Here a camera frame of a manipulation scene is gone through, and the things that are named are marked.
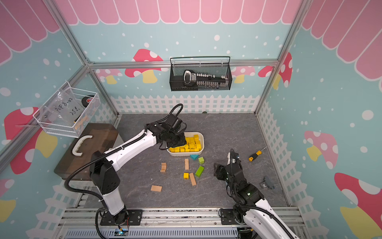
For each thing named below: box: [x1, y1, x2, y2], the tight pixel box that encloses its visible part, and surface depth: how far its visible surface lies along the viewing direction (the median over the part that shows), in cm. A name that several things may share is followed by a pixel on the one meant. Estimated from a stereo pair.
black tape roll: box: [81, 95, 95, 108], surface depth 82 cm
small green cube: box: [197, 156, 205, 165], surface depth 94 cm
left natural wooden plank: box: [184, 158, 190, 171], surface depth 94 cm
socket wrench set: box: [183, 69, 229, 89], surface depth 91 cm
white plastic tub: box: [166, 131, 205, 156], surface depth 99 cm
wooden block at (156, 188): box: [150, 185, 163, 192], surface depth 85 cm
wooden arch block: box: [160, 162, 167, 173], surface depth 93 cm
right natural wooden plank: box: [189, 172, 197, 186], surface depth 88 cm
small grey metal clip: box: [260, 175, 276, 189], surface depth 86 cm
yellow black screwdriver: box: [248, 145, 268, 162], surface depth 96 cm
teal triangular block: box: [190, 154, 200, 161], surface depth 96 cm
